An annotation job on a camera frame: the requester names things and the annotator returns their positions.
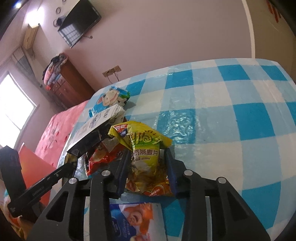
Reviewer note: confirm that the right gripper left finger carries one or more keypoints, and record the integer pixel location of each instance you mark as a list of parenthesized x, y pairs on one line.
[(63, 218)]

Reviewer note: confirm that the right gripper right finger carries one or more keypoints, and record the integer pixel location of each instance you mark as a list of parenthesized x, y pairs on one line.
[(214, 209)]

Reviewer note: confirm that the black milk carton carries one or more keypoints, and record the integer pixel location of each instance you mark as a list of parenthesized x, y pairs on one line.
[(94, 130)]

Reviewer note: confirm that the yellow oatmeal snack bag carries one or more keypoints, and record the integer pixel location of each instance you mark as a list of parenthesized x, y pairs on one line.
[(147, 173)]

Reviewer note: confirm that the white bedroom door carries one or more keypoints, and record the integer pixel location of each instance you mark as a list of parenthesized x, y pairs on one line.
[(270, 40)]

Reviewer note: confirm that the orange plastic bucket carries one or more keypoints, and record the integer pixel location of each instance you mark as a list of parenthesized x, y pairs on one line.
[(33, 167)]

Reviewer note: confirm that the gold foil wrapper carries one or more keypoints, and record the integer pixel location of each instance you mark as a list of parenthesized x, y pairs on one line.
[(71, 159)]

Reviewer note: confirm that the orange baby picture packet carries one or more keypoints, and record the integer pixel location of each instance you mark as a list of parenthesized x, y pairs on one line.
[(137, 221)]

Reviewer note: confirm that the red snack bag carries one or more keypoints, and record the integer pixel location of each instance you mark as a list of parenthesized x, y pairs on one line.
[(107, 151)]

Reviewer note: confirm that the pink bed cover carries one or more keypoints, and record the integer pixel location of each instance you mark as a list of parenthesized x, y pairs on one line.
[(56, 134)]

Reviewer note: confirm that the window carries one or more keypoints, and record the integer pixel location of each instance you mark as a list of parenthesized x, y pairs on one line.
[(16, 110)]

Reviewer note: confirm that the wooden dresser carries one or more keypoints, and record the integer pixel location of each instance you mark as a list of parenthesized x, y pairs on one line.
[(71, 88)]

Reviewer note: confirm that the blue dog picture bag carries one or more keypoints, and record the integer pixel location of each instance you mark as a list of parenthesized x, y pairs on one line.
[(113, 96)]

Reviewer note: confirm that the folded clothes pile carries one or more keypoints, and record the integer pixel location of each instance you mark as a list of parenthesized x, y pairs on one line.
[(52, 71)]

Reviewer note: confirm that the grey curtain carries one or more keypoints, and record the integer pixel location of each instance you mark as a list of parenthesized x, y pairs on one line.
[(23, 65)]

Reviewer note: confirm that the air conditioner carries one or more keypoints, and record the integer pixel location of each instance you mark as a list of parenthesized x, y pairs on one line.
[(30, 36)]

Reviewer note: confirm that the red chinese knot ornament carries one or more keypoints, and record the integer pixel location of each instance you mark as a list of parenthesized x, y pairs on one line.
[(274, 11)]

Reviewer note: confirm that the wall power socket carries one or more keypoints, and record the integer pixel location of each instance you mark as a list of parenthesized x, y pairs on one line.
[(111, 71)]

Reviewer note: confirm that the wall mounted television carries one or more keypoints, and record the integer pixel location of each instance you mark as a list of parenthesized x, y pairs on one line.
[(78, 22)]

